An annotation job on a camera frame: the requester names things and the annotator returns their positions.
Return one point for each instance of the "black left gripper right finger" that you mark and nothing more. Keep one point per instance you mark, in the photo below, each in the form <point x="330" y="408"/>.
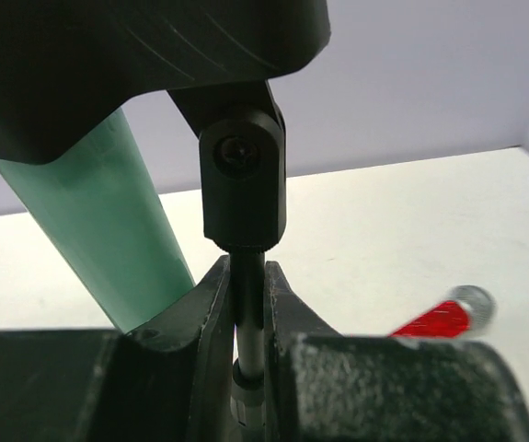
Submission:
<point x="324" y="386"/>

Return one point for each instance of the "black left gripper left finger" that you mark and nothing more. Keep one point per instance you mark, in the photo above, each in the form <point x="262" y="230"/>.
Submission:
<point x="167" y="380"/>

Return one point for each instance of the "red glitter microphone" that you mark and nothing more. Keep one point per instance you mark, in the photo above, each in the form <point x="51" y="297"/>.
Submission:
<point x="467" y="310"/>

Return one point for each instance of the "mint green microphone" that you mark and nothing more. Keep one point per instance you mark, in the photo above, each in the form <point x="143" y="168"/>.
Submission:
<point x="99" y="208"/>

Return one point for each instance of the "black clip mic stand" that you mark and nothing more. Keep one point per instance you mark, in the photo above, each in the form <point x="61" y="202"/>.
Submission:
<point x="65" y="66"/>

